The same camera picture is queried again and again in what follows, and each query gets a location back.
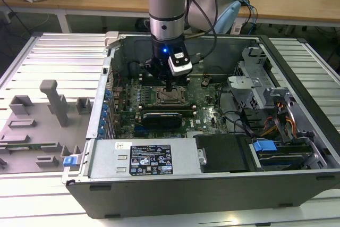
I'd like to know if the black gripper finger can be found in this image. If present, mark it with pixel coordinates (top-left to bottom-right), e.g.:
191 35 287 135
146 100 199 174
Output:
140 59 173 94

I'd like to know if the metal socket cover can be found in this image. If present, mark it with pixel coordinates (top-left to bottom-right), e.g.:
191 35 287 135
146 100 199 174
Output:
157 87 186 105

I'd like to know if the CPU socket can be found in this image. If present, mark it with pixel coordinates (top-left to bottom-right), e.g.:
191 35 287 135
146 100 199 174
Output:
156 86 187 105

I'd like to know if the black round fan housing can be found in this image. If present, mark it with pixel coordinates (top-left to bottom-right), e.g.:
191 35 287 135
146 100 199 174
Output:
129 62 143 79

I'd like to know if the black graphics card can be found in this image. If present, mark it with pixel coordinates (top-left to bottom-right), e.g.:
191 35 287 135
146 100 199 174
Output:
142 112 183 132

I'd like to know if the green motherboard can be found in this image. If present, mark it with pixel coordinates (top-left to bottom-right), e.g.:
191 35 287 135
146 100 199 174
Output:
113 74 229 140

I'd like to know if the metal drive cage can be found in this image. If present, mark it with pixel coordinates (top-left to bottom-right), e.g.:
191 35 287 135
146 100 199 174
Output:
228 47 290 110

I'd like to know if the grey power supply unit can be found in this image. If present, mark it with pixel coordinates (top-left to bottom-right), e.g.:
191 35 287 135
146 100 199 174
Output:
87 139 202 179

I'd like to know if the black plastic drive shroud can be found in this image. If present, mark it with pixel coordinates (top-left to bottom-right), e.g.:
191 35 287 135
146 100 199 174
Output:
195 134 257 173

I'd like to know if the black open PC case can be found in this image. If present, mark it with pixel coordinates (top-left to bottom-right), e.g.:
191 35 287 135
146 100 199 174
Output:
61 31 340 218

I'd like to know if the blue disk carrier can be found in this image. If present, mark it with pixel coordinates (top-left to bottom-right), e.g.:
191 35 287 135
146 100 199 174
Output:
253 140 277 155

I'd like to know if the grey parts rack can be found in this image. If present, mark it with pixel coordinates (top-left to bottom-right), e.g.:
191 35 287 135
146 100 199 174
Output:
0 79 94 176

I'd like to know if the black hard disk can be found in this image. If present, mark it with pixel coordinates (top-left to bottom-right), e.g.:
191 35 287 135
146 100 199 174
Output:
259 152 306 171

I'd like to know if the green RAM stick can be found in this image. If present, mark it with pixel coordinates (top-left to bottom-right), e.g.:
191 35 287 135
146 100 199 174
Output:
5 144 43 151

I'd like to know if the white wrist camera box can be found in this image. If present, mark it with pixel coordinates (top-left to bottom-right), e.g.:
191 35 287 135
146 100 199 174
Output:
167 47 193 77

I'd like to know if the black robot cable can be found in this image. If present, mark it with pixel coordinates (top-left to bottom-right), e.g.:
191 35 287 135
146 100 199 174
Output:
185 0 219 64

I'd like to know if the blue cable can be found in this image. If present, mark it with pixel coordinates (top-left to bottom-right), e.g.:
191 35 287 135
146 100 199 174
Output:
240 0 258 35

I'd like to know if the orange yellow wire bundle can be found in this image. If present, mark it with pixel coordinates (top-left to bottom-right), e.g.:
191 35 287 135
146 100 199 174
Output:
261 102 297 137

